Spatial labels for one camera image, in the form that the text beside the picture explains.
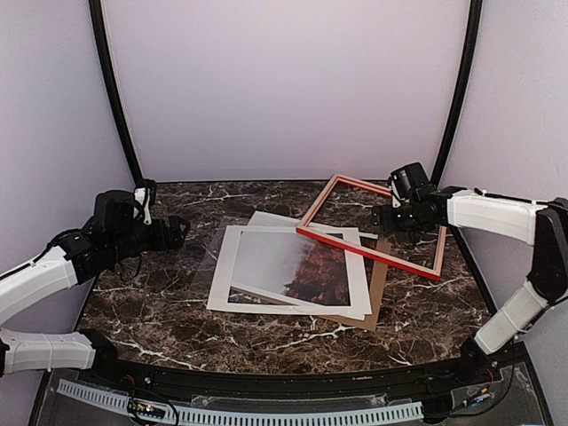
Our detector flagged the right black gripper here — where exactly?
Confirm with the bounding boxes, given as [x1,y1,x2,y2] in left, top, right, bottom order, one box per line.
[373,201,429,233]

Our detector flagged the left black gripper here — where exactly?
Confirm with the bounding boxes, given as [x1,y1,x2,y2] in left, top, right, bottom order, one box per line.
[108,215,190,264]

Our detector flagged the clear acrylic sheet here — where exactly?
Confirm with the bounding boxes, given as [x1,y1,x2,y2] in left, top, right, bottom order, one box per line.
[189,217,249,301]

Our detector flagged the brown cardboard backing board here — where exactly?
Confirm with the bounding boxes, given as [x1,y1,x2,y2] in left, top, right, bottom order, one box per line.
[306,242,388,331]

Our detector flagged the white mat board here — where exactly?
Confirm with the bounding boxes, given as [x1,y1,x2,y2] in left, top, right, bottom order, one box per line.
[207,225,372,319]

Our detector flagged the red wooden picture frame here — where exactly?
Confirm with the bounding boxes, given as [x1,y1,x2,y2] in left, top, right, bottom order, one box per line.
[296,174,447,280]

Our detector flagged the autumn forest photo print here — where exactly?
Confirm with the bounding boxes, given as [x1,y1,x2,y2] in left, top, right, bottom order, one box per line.
[231,211,371,317]

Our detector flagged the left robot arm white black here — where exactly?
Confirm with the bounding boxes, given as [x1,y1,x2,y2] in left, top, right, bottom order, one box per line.
[1,186,190,387]

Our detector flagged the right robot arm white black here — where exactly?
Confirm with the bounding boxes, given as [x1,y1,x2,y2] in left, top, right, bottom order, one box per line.
[372,162,567,385]

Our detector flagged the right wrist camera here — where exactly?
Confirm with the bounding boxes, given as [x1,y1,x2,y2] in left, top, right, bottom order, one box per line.
[388,176,401,209]

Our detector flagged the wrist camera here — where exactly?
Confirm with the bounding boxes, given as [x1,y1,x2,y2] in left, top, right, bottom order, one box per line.
[133,178,157,225]
[388,176,401,209]

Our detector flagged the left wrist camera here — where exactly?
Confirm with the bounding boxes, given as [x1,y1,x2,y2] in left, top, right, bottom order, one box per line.
[133,178,157,225]

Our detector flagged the black front rail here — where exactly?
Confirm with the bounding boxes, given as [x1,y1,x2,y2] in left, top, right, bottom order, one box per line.
[78,359,502,401]

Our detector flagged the white slotted cable duct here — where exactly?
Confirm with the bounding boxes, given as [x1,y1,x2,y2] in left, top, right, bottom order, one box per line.
[56,379,423,426]

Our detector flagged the right black corner post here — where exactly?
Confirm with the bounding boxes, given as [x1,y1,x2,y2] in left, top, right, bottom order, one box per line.
[430,0,483,185]

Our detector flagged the black corner post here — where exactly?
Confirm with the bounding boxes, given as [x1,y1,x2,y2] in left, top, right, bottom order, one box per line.
[430,0,483,185]
[88,0,143,184]

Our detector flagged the left black corner post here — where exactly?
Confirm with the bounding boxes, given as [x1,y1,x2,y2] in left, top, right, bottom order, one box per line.
[88,0,143,184]

